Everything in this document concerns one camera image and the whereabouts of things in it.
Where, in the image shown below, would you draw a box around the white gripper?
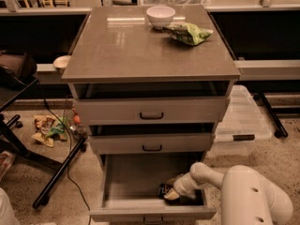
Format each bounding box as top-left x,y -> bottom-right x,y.
164,172 -> 200,201

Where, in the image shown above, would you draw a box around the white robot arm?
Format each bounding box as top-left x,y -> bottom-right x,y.
163,162 -> 293,225

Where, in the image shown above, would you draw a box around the bottom grey drawer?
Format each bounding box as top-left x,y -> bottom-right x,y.
90,152 -> 216,225

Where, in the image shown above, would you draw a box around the grey drawer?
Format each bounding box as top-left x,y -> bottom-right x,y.
90,152 -> 216,225
74,97 -> 229,126
88,133 -> 213,155

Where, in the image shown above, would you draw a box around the middle grey drawer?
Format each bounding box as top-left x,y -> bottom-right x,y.
88,133 -> 213,155

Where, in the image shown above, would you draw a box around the top grey drawer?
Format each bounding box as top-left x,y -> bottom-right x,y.
74,97 -> 229,126

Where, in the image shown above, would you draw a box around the grey drawer cabinet with countertop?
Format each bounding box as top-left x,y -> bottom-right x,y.
61,5 -> 241,225

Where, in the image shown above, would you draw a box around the clear plastic storage bin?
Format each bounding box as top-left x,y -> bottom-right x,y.
208,85 -> 272,157

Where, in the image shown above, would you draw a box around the black stand leg right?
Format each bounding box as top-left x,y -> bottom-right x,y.
254,91 -> 288,138

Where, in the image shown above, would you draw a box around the snack bags on floor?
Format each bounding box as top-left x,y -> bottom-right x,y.
32,115 -> 68,147

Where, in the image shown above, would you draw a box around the green chip bag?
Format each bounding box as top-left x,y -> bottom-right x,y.
162,22 -> 213,46

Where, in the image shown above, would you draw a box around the white object bottom left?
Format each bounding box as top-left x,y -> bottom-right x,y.
0,188 -> 21,225

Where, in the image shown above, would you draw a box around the snack bag left edge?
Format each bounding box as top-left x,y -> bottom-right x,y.
0,151 -> 16,183

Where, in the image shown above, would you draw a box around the small white bowl on ledge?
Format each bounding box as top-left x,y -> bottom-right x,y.
53,55 -> 71,69

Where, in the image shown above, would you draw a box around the white ceramic bowl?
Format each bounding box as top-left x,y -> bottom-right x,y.
146,6 -> 175,29

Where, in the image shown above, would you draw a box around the dark bag on table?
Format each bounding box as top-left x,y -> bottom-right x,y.
0,52 -> 38,88

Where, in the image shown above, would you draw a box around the wire basket with items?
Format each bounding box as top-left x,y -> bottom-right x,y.
63,95 -> 87,141

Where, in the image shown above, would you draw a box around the black power cable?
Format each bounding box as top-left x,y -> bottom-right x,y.
37,82 -> 92,225

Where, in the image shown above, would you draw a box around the black table frame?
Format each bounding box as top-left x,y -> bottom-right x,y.
0,77 -> 85,209

